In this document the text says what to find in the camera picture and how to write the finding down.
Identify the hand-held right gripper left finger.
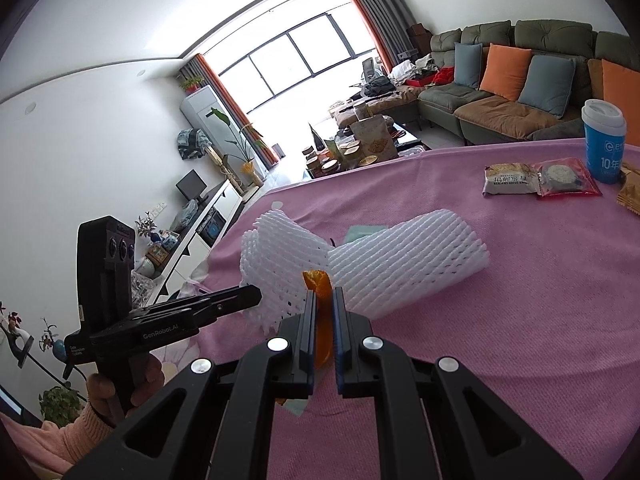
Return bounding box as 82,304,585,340
62,287,317,480

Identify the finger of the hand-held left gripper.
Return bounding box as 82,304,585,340
131,305,251,333
150,284,263,313

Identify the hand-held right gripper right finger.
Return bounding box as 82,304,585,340
332,287,583,480

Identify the orange peel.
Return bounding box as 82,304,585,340
301,270,333,366

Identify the white foam fruit net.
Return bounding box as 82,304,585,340
327,208,491,321
240,210,331,333

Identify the person's left forearm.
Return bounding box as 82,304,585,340
0,402,116,476

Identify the person's left hand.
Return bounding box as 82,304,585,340
86,354,166,428

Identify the cut glass bowl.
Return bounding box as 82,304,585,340
131,267,161,306

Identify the white tv cabinet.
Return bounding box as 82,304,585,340
145,180,246,306

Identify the black built-in appliance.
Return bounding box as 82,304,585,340
197,207,223,248

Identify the pale green paper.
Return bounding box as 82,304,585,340
345,225,386,246

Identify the cloth-covered box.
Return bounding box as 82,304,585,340
170,200,198,231

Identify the black monitor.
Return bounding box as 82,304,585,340
175,170,207,203

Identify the vase of yellow stalks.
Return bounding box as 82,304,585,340
241,160,265,186

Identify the green potted plant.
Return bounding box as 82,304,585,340
39,385,86,428

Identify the cloth-covered standing fan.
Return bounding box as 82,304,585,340
176,129,231,181

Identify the tall leafy plant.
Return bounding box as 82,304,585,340
207,107,266,181

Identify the group of jars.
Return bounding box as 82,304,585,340
300,140,396,176

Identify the white standing air conditioner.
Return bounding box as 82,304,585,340
180,85,238,161

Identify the pink floral blanket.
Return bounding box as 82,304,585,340
192,137,640,480

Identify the patterned paper bag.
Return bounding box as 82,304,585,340
350,115,398,161

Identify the black glass coffee table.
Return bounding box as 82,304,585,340
300,122,431,181

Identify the orange and grey curtain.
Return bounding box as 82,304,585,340
177,53,278,171
337,0,431,68

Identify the beige snack packet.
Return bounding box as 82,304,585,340
482,164,543,197

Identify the black bag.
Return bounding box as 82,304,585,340
362,76,396,97

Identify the large window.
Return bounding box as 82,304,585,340
205,0,381,111

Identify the pile of white clothes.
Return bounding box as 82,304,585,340
390,60,421,83

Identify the red clear snack packet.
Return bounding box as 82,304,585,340
535,158,602,199

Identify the blue-grey cushion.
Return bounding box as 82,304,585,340
517,55,577,118
452,42,483,90

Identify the brown cardboard box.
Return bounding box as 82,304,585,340
407,24,433,53

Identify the orange cushion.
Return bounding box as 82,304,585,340
480,43,533,102
601,59,640,121

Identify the blue cup with white lid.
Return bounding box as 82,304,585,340
581,99,627,185

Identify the yellow snack packet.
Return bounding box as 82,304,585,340
617,167,640,216

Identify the green sofa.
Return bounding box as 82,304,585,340
332,20,640,146

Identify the picture frame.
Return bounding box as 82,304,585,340
145,242,171,266

